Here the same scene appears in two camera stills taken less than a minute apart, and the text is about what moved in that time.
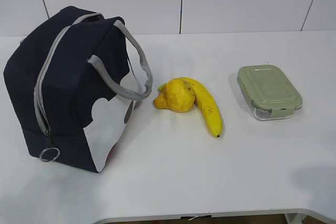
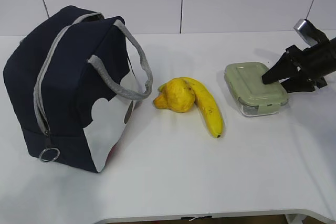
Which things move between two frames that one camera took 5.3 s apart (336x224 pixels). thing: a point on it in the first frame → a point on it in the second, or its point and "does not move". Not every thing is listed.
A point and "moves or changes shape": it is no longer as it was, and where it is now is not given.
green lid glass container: x=270 y=92 moves or changes shape
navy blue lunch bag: x=76 y=75 does not move
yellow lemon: x=176 y=95 does not move
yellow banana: x=207 y=106 does not move
